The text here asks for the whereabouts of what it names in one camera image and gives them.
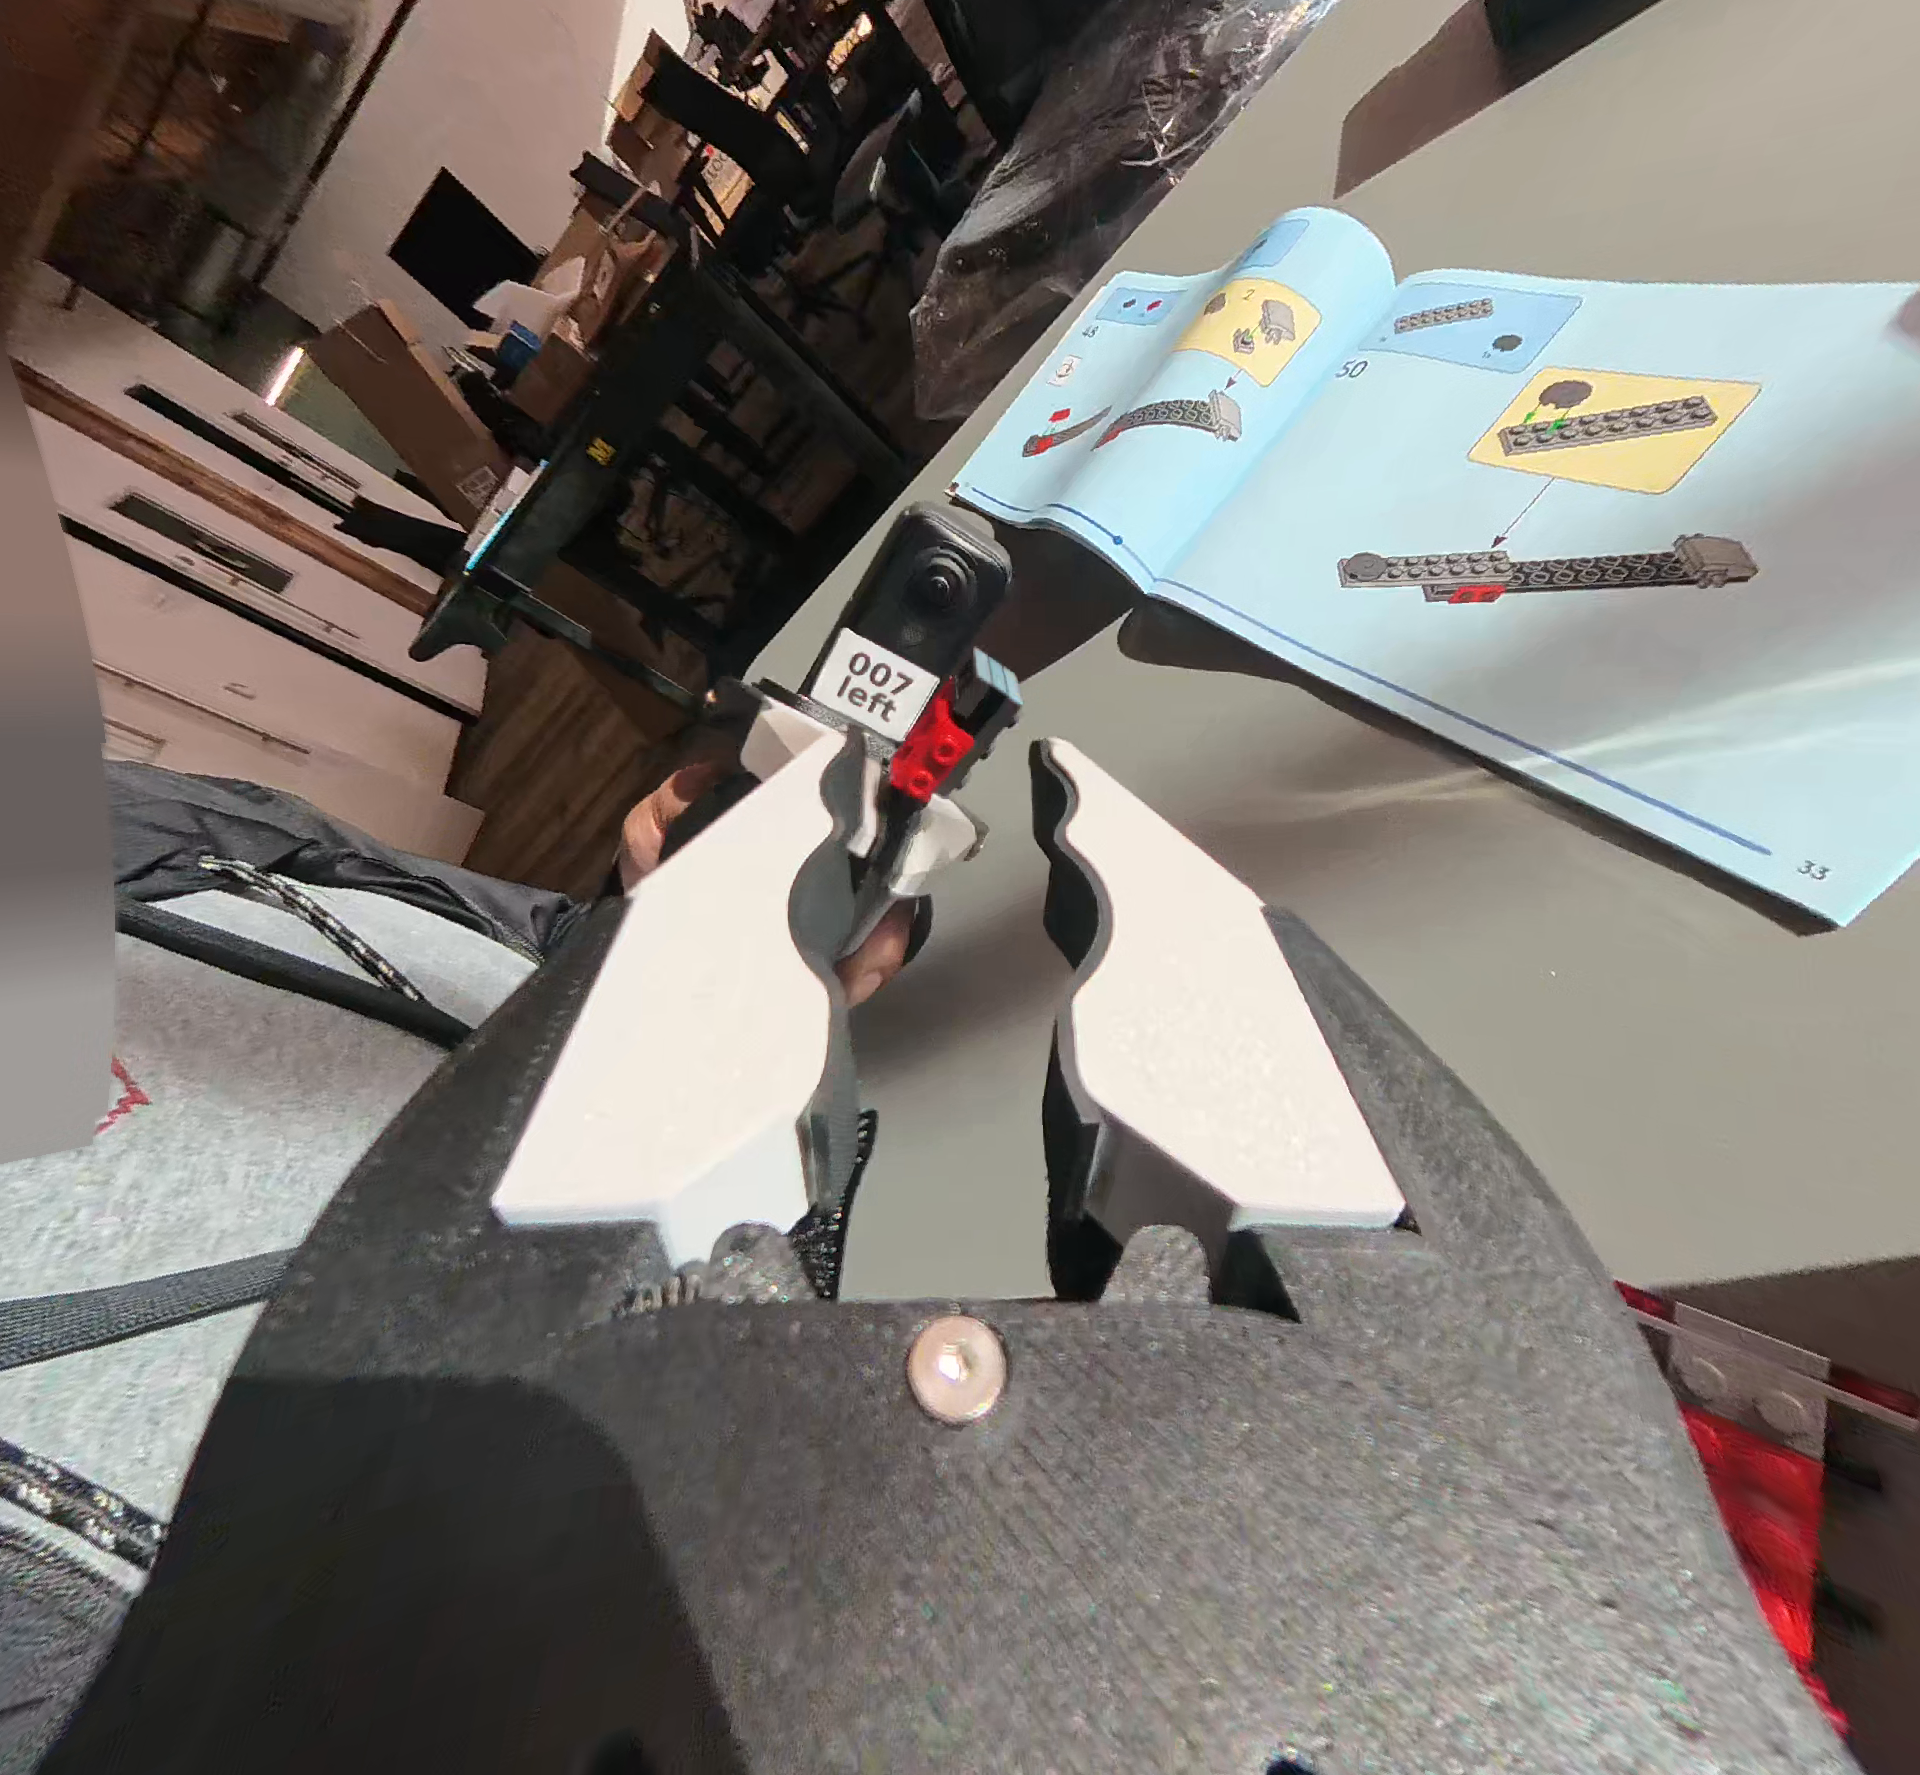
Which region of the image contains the small red brick assembly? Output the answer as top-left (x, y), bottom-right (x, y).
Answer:
top-left (1611, 1276), bottom-right (1920, 1740)

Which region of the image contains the person's left hand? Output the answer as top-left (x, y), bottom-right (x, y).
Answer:
top-left (618, 761), bottom-right (725, 894)

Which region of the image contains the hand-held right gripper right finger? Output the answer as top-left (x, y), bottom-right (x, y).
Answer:
top-left (1029, 737), bottom-right (1413, 1304)

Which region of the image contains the grey desk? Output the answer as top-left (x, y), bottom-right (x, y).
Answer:
top-left (719, 0), bottom-right (1920, 1304)

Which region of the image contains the black patterned strap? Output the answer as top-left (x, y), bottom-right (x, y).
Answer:
top-left (0, 853), bottom-right (482, 1584)

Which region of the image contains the small red brick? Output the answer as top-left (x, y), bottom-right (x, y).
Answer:
top-left (889, 691), bottom-right (973, 802)

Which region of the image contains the person's dark jacket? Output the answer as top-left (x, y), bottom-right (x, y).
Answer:
top-left (102, 759), bottom-right (590, 971)

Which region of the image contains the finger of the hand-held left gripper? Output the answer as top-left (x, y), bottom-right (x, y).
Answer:
top-left (739, 699), bottom-right (852, 791)
top-left (834, 754), bottom-right (983, 961)

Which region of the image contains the plastic-wrapped dark bundle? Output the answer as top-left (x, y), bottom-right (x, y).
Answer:
top-left (903, 0), bottom-right (1408, 422)

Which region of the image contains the brown cardboard box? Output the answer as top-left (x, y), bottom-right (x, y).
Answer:
top-left (303, 295), bottom-right (514, 513)

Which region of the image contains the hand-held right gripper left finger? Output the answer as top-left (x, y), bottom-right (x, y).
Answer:
top-left (488, 730), bottom-right (882, 1279)

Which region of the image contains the light blue instruction booklet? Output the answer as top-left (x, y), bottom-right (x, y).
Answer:
top-left (951, 205), bottom-right (1920, 931)

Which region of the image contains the person's grey sweatshirt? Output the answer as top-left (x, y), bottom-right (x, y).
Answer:
top-left (0, 883), bottom-right (601, 1521)

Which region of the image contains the black monitor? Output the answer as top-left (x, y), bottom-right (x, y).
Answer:
top-left (383, 164), bottom-right (546, 318)

